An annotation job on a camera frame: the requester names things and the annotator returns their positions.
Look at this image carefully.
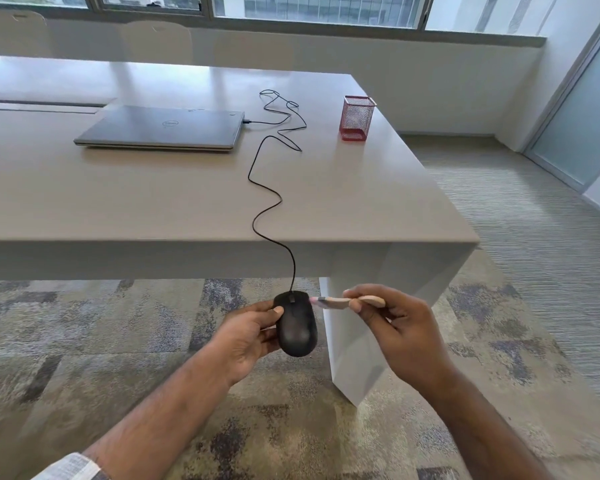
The person's left hand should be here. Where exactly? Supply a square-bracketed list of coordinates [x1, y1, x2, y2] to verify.
[207, 300, 285, 389]

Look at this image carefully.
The person's right hand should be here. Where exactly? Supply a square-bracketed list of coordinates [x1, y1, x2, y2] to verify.
[340, 284, 455, 395]

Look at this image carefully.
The small wooden brush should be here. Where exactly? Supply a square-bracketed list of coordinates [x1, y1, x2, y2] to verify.
[310, 295, 386, 311]

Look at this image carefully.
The black computer mouse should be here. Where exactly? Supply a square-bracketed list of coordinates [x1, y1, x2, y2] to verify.
[273, 291, 318, 358]

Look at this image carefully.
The person's left forearm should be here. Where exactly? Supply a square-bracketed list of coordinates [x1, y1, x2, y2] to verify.
[80, 345, 229, 480]

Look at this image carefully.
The person's right forearm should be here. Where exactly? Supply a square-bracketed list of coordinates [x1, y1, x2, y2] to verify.
[420, 367, 563, 480]

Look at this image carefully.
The red mesh pen holder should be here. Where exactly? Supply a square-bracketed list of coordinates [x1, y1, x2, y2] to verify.
[339, 96, 377, 142]

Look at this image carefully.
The grey closed laptop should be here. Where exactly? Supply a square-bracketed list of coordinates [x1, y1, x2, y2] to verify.
[73, 105, 246, 153]

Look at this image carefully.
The white patterned sleeve cuff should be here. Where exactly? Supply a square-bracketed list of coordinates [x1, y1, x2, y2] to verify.
[30, 452, 112, 480]

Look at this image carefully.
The white chair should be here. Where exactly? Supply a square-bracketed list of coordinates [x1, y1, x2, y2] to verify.
[120, 21, 194, 66]
[0, 9, 49, 59]

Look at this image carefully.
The frosted glass door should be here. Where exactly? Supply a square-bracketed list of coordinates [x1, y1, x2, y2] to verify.
[524, 14, 600, 193]

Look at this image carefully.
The black mouse cable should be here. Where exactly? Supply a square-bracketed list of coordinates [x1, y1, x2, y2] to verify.
[242, 89, 308, 294]

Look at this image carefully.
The window frame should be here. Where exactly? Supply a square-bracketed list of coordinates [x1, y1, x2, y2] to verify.
[0, 0, 548, 48]

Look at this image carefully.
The grey table cable flap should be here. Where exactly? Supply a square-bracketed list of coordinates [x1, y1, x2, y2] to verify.
[0, 99, 117, 114]

